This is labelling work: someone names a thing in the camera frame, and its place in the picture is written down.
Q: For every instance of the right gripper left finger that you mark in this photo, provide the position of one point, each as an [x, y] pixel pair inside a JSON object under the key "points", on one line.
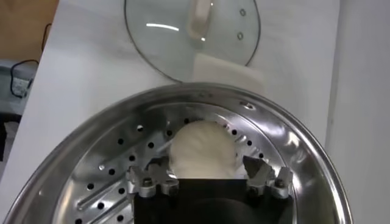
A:
{"points": [[146, 182]]}

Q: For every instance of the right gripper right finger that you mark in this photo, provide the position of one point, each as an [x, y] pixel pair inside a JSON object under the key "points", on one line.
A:
{"points": [[265, 179]]}

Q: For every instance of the white steamed baozi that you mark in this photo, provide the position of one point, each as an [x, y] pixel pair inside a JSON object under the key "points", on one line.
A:
{"points": [[202, 149]]}

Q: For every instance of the stainless steel steamer basket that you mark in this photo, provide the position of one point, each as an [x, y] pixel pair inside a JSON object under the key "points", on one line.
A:
{"points": [[304, 146]]}

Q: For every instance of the grey power strip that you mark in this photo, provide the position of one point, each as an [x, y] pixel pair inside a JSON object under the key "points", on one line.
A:
{"points": [[21, 87]]}

